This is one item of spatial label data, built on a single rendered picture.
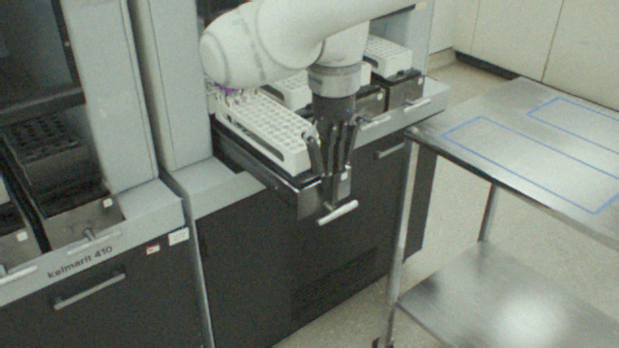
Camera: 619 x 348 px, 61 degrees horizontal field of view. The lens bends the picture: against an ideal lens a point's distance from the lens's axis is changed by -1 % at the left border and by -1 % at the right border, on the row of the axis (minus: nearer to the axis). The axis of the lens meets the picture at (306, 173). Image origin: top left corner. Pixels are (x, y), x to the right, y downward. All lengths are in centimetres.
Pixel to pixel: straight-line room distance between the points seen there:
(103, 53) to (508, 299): 120
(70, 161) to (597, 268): 184
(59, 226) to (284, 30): 57
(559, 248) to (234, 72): 177
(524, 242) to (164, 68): 160
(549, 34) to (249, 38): 274
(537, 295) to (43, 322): 124
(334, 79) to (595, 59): 249
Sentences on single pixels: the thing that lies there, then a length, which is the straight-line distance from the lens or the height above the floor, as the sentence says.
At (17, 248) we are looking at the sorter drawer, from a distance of 105.
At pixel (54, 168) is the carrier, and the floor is 85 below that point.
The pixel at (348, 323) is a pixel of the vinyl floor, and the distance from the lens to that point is 182.
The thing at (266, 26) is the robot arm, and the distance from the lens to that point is 69.
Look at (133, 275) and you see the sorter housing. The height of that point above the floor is 59.
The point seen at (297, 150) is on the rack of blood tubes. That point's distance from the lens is 100.
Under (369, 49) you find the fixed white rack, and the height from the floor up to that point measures 86.
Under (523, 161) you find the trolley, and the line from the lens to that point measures 113.
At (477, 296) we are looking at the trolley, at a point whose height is 28.
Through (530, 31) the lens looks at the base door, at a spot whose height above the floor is 35.
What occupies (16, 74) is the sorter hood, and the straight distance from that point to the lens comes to 99.
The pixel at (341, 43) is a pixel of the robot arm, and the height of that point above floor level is 111.
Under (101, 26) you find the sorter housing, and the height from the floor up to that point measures 109.
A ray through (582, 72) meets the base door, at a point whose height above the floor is 22.
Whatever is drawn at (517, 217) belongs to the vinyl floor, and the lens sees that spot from 236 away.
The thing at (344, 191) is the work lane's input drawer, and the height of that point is 75.
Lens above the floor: 140
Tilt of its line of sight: 35 degrees down
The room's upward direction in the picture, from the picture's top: straight up
